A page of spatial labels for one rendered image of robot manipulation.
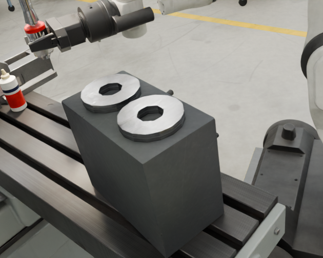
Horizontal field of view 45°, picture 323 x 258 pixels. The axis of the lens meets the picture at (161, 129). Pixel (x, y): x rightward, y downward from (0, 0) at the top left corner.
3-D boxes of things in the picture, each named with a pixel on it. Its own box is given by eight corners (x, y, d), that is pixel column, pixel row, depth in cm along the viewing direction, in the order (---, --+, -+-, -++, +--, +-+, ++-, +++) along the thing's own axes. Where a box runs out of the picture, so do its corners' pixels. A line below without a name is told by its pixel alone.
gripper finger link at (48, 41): (26, 41, 87) (53, 32, 89) (32, 54, 89) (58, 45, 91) (27, 43, 86) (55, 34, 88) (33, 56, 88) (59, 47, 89)
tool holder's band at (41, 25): (37, 23, 92) (36, 19, 91) (49, 26, 89) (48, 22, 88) (21, 31, 89) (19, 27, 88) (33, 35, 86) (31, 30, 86)
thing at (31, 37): (46, 46, 95) (37, 23, 92) (58, 50, 92) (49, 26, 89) (30, 55, 93) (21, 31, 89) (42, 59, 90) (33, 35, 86)
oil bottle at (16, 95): (22, 101, 102) (5, 63, 95) (30, 105, 99) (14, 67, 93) (8, 109, 99) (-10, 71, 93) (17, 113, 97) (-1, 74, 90)
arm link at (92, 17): (40, 10, 94) (87, -5, 97) (54, 47, 99) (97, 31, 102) (53, 24, 84) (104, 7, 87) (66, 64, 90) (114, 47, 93)
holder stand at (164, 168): (144, 152, 77) (121, 61, 65) (225, 213, 62) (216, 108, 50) (91, 186, 72) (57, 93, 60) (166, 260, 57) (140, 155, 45)
